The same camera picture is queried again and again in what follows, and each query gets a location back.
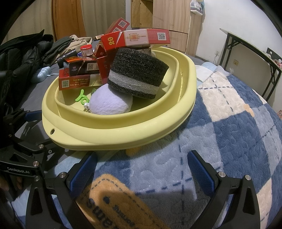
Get clear jar red cap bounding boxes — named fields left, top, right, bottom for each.
left=80, top=45, right=94, bottom=57

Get blue checkered blanket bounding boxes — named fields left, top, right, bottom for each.
left=11, top=62, right=282, bottom=229

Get light blue device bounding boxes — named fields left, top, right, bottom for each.
left=32, top=66, right=51, bottom=83

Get black jacket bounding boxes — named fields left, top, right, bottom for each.
left=0, top=30, right=54, bottom=73

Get yellow plastic basin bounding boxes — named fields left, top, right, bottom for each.
left=41, top=46, right=197, bottom=151

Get person's left hand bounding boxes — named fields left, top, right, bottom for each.
left=14, top=175, right=23, bottom=190

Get wide black foam disc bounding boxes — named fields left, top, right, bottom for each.
left=107, top=47, right=170, bottom=99

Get beige clothing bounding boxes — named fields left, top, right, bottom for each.
left=66, top=35, right=93, bottom=53

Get wooden wardrobe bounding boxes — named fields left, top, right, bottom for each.
left=130, top=0, right=203, bottom=56

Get dark green clothing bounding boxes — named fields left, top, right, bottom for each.
left=43, top=37, right=74, bottom=64

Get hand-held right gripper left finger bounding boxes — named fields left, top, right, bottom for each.
left=26, top=151, right=98, bottom=229

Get pale curtain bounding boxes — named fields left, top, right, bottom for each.
left=81, top=0, right=133, bottom=37

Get long red carton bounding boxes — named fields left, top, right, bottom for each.
left=101, top=29, right=171, bottom=53

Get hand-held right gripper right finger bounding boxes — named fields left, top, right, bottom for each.
left=187, top=150, right=261, bottom=229

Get dark red box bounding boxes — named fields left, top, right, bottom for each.
left=63, top=56, right=100, bottom=76

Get black pouch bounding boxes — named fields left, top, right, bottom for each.
left=56, top=49, right=77, bottom=66

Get green plastic clip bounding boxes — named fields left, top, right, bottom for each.
left=74, top=88, right=97, bottom=104

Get lilac plush ball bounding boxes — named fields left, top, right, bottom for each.
left=89, top=84, right=133, bottom=115

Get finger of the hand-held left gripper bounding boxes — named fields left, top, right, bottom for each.
left=2, top=108, right=43, bottom=132
left=13, top=138, right=64, bottom=163

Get white plastic bag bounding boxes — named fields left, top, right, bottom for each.
left=191, top=0, right=204, bottom=15

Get black chair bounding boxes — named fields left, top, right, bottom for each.
left=265, top=47, right=282, bottom=66

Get black folding table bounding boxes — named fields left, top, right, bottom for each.
left=219, top=28, right=282, bottom=102

